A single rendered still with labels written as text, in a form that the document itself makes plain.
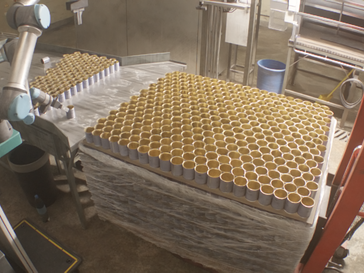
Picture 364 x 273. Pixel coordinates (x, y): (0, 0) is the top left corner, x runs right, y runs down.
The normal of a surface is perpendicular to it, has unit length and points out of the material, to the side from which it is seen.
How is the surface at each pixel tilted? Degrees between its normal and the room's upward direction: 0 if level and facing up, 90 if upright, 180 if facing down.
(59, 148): 90
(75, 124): 0
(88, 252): 0
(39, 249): 0
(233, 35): 90
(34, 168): 90
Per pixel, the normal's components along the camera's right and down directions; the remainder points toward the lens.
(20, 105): 0.97, 0.22
